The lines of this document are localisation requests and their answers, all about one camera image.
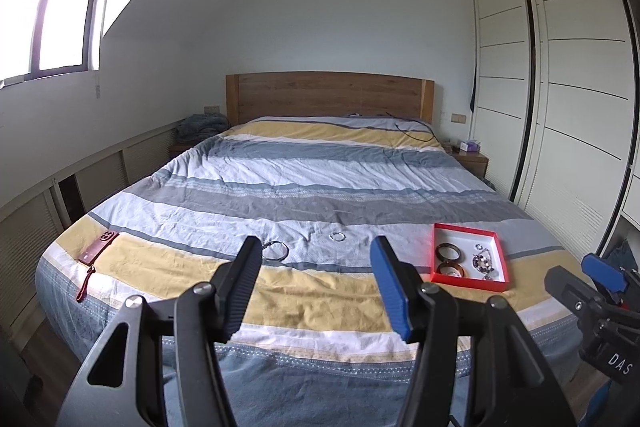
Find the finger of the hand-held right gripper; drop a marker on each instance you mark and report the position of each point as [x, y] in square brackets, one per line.
[570, 289]
[602, 271]

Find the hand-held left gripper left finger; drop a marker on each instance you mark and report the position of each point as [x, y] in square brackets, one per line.
[242, 282]

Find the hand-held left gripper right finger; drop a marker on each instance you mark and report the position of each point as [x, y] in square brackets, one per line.
[390, 282]

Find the light amber bangle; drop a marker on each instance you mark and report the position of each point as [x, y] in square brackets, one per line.
[436, 269]

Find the silver bangle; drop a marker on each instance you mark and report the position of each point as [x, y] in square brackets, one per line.
[452, 276]

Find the dark amber bangle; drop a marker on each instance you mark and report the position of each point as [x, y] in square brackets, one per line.
[448, 245]

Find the red jewelry box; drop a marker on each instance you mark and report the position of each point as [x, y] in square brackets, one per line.
[465, 236]

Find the blue denim cloth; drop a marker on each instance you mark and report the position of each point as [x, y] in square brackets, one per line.
[625, 254]

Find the striped bed with duvet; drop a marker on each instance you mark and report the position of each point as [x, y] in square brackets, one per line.
[320, 167]

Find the wooden nightstand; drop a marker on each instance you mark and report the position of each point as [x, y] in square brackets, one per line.
[472, 162]

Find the red phone case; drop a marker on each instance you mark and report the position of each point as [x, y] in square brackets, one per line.
[97, 248]

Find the purple tissue box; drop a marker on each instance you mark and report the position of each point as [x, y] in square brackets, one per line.
[470, 147]

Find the blue grey cloth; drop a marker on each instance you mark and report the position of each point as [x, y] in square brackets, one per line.
[200, 127]

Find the white sliding wardrobe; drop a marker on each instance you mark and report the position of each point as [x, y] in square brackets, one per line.
[575, 107]

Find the wooden headboard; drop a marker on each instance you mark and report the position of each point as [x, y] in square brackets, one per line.
[325, 94]

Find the window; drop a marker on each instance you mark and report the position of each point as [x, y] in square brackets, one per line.
[65, 7]

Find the beige wall socket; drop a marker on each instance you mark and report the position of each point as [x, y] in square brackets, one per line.
[212, 110]

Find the low beige wall cabinet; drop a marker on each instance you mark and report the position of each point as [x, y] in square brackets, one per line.
[100, 177]

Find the beige wall switch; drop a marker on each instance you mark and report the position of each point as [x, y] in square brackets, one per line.
[459, 118]

